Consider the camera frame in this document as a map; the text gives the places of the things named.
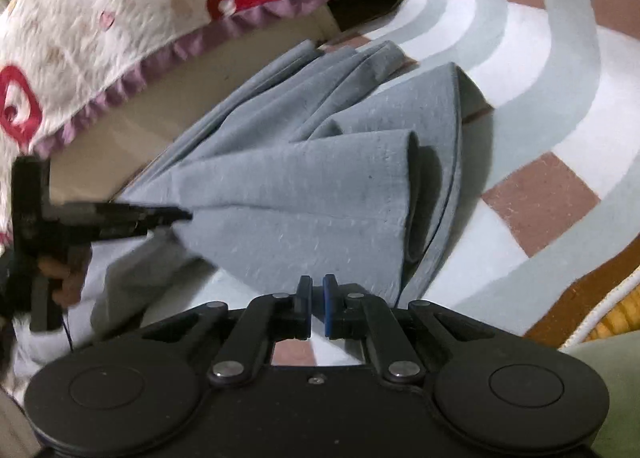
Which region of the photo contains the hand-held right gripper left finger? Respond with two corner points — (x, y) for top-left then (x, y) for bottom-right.
(142, 275), (313, 387)

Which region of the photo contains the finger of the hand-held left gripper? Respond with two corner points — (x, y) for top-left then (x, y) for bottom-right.
(95, 202), (194, 242)

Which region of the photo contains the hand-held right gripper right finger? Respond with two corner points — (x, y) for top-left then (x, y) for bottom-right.
(322, 274), (493, 384)

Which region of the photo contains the light grey garment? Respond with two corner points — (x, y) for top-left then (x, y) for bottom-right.
(115, 40), (496, 309)

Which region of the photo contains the person's left hand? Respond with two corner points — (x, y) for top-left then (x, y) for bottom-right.
(37, 258), (86, 309)

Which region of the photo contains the printed blanket with purple ruffle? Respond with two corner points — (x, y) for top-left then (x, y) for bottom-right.
(0, 0), (346, 249)

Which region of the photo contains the yellow woven mat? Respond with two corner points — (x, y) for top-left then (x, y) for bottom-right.
(560, 273), (640, 344)

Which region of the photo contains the green cloth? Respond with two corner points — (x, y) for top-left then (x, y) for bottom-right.
(565, 333), (640, 458)

